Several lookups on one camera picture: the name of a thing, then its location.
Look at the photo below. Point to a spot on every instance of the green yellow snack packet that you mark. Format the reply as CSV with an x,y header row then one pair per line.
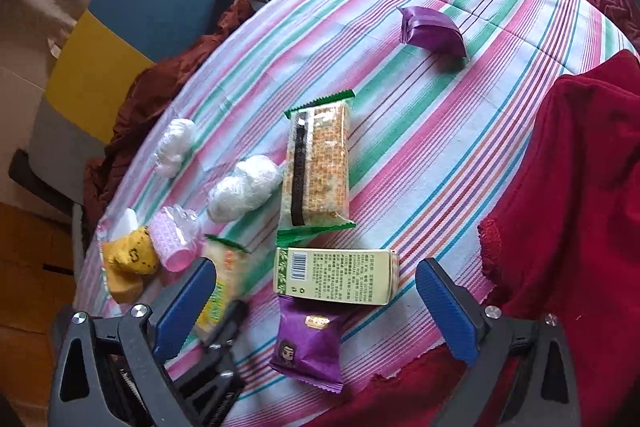
x,y
227,277

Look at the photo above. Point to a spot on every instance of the red blanket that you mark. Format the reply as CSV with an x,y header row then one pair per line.
x,y
575,207

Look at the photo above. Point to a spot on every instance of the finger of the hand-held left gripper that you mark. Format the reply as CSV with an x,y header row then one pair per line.
x,y
231,319

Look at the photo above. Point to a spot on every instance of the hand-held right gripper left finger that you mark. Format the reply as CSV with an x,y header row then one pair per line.
x,y
182,307

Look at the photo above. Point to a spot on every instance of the purple snack packet with figure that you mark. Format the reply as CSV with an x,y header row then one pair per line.
x,y
310,342

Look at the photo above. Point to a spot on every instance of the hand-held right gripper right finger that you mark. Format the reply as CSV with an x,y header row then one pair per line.
x,y
447,312

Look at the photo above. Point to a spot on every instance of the yellow cake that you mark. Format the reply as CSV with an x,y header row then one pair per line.
x,y
132,257

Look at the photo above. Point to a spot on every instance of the pale green carton box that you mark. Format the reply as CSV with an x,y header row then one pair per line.
x,y
340,277

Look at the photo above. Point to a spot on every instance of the blue yellow grey armchair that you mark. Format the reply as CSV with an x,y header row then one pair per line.
x,y
160,2

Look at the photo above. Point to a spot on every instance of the white wrapped ball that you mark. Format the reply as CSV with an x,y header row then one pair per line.
x,y
175,144
240,192

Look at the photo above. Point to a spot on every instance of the rust brown cloth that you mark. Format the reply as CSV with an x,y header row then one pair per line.
x,y
145,107

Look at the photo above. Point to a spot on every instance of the pink jelly cup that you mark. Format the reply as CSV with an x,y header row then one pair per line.
x,y
172,239

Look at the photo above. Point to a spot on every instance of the plain purple snack packet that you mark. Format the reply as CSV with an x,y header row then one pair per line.
x,y
430,32

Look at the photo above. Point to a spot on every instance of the green rice cracker packet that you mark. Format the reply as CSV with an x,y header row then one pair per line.
x,y
320,167

